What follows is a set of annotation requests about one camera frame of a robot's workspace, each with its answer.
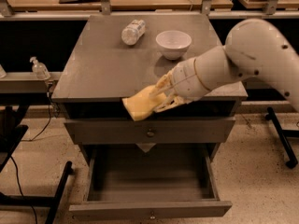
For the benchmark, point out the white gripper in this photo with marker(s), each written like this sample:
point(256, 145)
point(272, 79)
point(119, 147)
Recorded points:
point(184, 78)

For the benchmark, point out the yellow sponge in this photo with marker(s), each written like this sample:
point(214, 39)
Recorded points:
point(140, 106)

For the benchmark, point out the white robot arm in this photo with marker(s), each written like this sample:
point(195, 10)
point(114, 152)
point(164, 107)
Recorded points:
point(253, 48)

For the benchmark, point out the grey wooden drawer cabinet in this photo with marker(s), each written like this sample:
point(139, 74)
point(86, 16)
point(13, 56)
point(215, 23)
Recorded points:
point(102, 70)

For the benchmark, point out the closed grey top drawer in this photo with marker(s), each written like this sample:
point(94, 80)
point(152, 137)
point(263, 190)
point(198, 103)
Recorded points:
point(103, 131)

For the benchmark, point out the open grey middle drawer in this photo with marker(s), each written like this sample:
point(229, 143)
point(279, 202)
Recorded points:
point(169, 181)

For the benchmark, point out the white ceramic bowl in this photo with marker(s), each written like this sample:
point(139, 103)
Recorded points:
point(173, 44)

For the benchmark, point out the lying clear plastic bottle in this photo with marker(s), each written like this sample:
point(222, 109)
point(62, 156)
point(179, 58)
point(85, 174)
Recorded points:
point(133, 31)

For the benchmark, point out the black stand leg right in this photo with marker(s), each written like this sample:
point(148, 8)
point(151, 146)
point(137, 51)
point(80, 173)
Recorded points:
point(283, 136)

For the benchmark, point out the black stand leg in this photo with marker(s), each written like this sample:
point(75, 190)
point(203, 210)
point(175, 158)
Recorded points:
point(51, 202)
point(283, 136)

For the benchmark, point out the left clear pump dispenser bottle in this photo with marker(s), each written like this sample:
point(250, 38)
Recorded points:
point(39, 69)

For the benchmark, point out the black stand leg left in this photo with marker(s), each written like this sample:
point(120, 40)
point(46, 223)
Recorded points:
point(51, 202)

